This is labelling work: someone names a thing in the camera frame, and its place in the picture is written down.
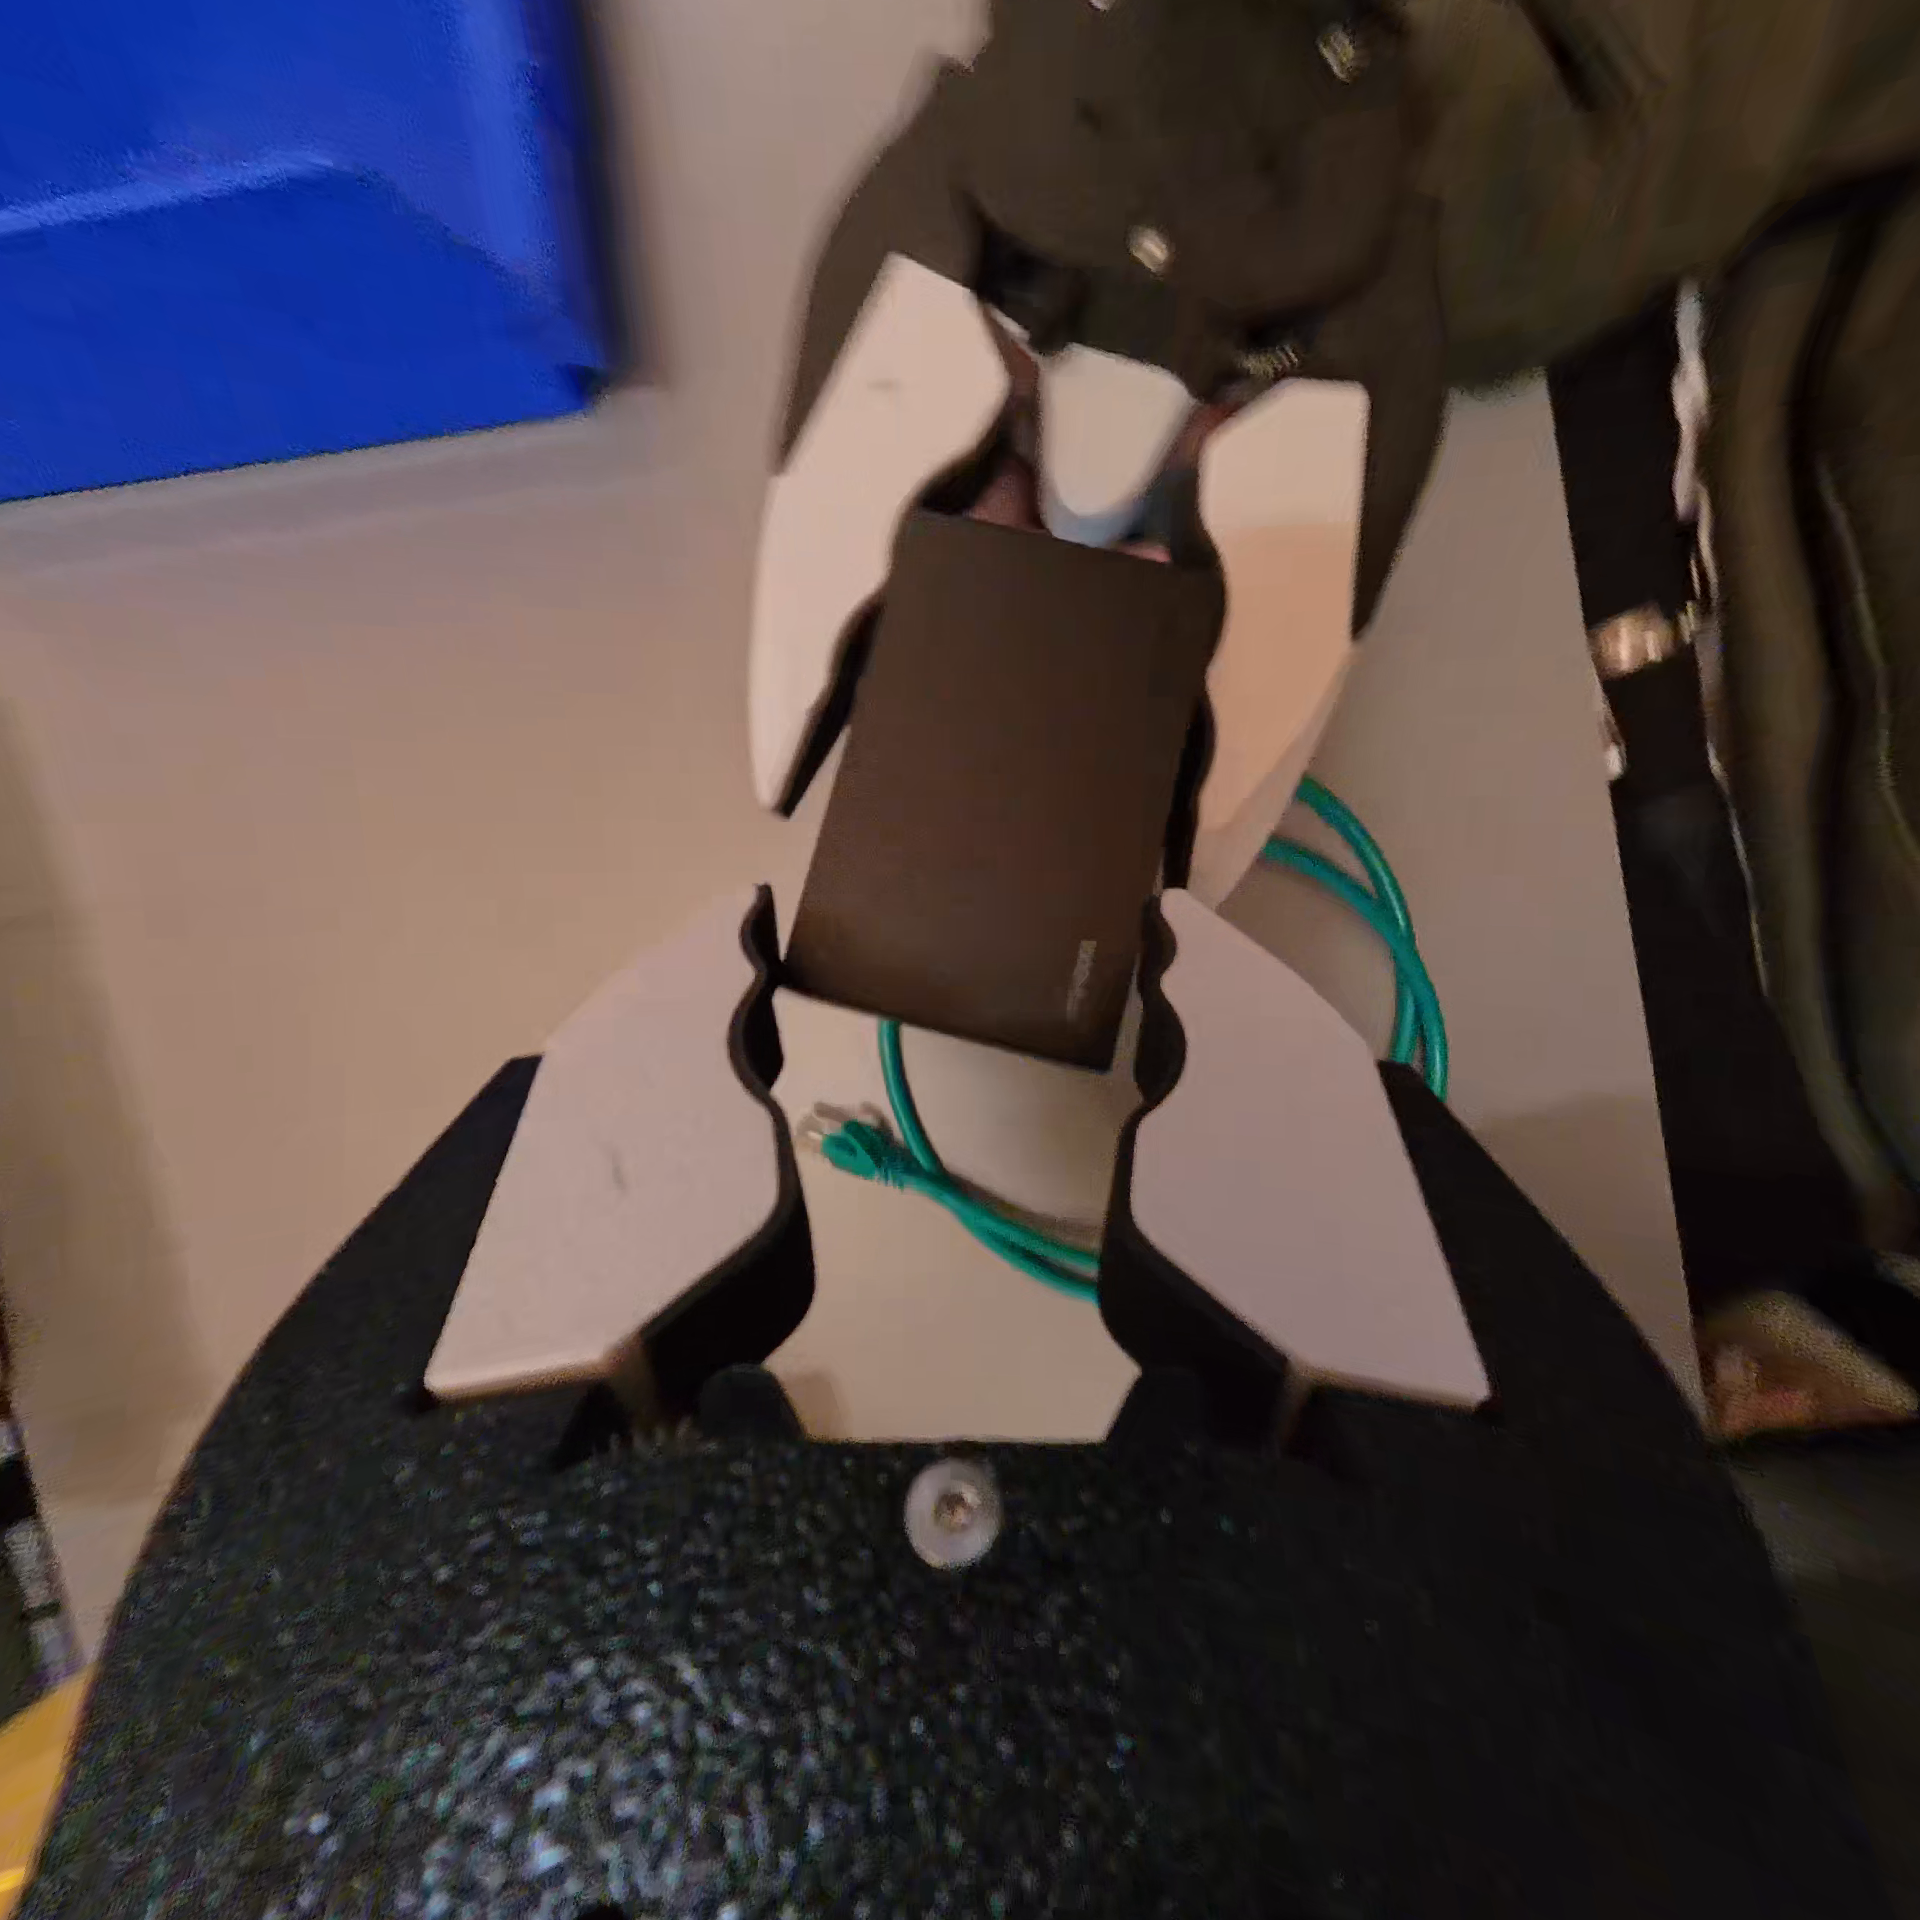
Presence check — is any yellow plastic bin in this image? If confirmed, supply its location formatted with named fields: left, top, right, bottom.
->
left=0, top=1669, right=97, bottom=1920

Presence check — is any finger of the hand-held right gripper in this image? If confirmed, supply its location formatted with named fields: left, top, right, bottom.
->
left=1162, top=375, right=1373, bottom=910
left=746, top=251, right=1038, bottom=822

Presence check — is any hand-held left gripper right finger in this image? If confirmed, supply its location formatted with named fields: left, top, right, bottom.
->
left=1096, top=885, right=1491, bottom=1448

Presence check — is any blue plastic bin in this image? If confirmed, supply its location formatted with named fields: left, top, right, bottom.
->
left=0, top=0, right=620, bottom=505

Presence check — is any black network switch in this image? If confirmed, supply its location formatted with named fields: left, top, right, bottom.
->
left=785, top=507, right=1229, bottom=1073

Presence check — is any green ethernet cable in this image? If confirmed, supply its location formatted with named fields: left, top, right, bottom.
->
left=810, top=776, right=1454, bottom=1305

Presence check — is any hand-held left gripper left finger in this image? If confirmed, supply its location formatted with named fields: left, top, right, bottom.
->
left=424, top=885, right=819, bottom=1427

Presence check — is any black strap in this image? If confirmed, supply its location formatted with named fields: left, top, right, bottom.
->
left=1546, top=286, right=1801, bottom=1320

